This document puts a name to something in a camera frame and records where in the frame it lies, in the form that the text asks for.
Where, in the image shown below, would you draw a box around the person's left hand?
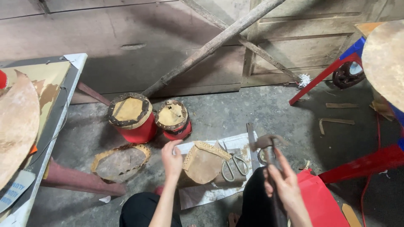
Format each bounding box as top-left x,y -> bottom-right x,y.
161,140 -> 184,180

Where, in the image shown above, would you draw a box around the person's right hand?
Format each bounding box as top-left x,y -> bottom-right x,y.
263,148 -> 304,210

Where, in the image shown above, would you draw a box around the rusty hammer with dark handle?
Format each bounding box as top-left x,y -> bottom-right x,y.
251,135 -> 288,227

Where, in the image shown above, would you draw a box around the small red drum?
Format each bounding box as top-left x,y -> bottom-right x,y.
155,100 -> 193,141

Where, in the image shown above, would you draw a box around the large red drum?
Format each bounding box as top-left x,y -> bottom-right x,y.
107,92 -> 158,144

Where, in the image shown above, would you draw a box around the tan leather drum skin piece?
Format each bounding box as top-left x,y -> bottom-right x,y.
182,141 -> 233,185

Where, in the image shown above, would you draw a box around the white paper sheet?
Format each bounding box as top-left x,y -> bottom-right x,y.
174,132 -> 263,210

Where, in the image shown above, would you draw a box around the metal scissors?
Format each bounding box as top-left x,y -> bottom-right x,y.
221,141 -> 250,183

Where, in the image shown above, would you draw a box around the person's black trousers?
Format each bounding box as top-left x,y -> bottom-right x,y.
119,166 -> 288,227

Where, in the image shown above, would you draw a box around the hand saw blade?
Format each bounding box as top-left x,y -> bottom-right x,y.
246,123 -> 261,174

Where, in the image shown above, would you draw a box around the tape roll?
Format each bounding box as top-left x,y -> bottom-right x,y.
257,148 -> 269,165

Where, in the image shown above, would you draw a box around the person's foot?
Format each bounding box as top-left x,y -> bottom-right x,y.
227,212 -> 241,227

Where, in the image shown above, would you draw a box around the thick wooden pole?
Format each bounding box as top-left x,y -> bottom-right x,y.
142,0 -> 287,98

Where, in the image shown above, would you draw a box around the metal-edged work table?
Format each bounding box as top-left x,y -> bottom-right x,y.
0,53 -> 127,227

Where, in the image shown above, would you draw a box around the thin wooden slat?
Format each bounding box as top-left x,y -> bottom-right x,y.
180,0 -> 301,82

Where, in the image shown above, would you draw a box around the white shredded scrap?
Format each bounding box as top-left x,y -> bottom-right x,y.
296,74 -> 312,88

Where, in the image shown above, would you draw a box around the round rawhide disc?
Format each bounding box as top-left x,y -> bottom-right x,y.
361,20 -> 404,113
0,70 -> 41,190

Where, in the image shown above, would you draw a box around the red paper sheet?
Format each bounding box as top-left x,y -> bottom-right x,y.
296,169 -> 350,227

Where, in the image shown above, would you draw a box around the blue and white label sheet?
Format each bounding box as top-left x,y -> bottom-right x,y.
0,170 -> 36,214

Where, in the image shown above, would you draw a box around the bent leather strip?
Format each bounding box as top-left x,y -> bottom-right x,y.
318,117 -> 355,136

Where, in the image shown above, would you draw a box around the weathered wooden door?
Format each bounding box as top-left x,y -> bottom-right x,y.
241,0 -> 389,88

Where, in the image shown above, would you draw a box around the straight leather strip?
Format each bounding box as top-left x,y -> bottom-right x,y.
326,102 -> 360,109

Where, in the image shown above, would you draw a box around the red object on table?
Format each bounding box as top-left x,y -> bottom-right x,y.
0,69 -> 9,90

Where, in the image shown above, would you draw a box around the tan leather offcut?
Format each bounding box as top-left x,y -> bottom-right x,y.
342,203 -> 363,227

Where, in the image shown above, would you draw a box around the punched leather drum skin ring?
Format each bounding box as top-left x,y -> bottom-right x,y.
91,143 -> 152,183

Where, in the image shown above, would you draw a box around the red cord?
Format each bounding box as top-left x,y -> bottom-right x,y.
360,113 -> 381,227

